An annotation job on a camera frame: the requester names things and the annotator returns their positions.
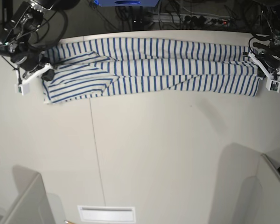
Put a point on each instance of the grey divider panel left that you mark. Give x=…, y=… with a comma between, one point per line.
x=31, y=206

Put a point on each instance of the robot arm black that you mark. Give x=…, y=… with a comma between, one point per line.
x=41, y=7
x=270, y=10

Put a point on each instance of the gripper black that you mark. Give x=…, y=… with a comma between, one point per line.
x=265, y=53
x=14, y=42

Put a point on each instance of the grey divider panel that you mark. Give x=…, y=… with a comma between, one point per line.
x=31, y=206
x=259, y=198

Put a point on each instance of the blue box at top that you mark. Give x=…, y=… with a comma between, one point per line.
x=133, y=3

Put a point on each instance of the grey divider panel right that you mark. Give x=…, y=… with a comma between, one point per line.
x=259, y=198

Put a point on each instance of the blue white striped T-shirt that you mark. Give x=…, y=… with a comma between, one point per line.
x=120, y=66

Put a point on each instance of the white label plate on table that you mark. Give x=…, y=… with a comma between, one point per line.
x=116, y=215

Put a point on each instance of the white power strip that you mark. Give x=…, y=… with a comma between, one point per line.
x=177, y=18

